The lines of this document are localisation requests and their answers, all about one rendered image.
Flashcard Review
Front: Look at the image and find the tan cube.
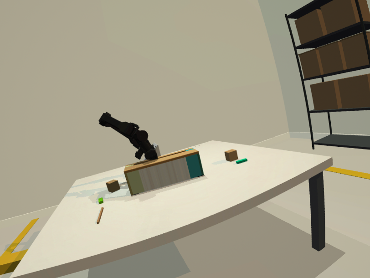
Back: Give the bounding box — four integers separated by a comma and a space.
106, 180, 120, 192
225, 149, 238, 162

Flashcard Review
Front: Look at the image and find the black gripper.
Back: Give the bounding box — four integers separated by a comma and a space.
139, 139, 158, 160

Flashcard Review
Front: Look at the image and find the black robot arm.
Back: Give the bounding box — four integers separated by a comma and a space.
99, 112, 148, 160

